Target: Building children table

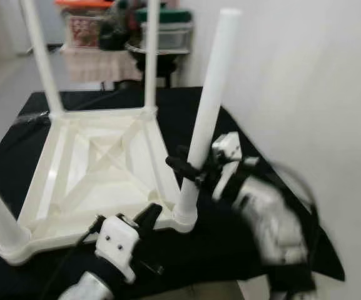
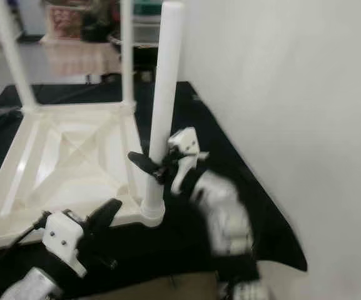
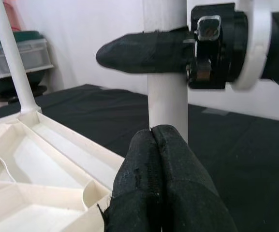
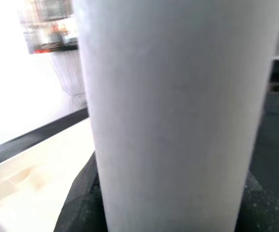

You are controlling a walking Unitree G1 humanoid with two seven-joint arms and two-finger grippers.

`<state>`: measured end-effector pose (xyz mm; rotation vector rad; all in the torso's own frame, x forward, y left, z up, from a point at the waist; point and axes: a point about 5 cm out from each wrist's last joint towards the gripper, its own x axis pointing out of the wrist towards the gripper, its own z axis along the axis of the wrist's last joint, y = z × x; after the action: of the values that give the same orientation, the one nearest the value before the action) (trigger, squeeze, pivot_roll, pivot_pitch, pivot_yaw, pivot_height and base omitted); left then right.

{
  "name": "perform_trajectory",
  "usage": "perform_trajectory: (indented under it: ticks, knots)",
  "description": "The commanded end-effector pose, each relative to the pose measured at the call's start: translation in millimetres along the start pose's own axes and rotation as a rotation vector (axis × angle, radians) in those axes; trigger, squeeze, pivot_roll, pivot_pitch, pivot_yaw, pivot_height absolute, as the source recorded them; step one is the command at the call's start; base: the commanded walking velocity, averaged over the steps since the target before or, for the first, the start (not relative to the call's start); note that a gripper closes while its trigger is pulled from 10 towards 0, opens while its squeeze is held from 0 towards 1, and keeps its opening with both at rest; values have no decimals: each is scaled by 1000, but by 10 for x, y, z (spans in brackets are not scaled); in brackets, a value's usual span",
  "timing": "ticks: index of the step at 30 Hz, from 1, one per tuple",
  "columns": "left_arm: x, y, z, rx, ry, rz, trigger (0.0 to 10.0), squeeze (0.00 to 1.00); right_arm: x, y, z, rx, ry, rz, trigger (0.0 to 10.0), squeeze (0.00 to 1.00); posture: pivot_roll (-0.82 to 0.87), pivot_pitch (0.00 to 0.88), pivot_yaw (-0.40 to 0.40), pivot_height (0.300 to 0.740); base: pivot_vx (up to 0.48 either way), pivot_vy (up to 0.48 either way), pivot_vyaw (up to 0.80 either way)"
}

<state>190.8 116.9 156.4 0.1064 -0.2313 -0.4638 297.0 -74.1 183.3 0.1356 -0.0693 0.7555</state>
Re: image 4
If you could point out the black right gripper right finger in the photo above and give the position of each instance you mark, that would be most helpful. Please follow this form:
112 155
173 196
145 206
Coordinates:
265 212

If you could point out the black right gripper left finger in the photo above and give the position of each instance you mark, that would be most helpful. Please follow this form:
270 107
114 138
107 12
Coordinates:
83 205

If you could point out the white plastic table top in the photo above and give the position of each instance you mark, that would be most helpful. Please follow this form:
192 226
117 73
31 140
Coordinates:
33 188

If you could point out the white plastic table leg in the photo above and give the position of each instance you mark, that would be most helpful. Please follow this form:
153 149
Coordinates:
178 108

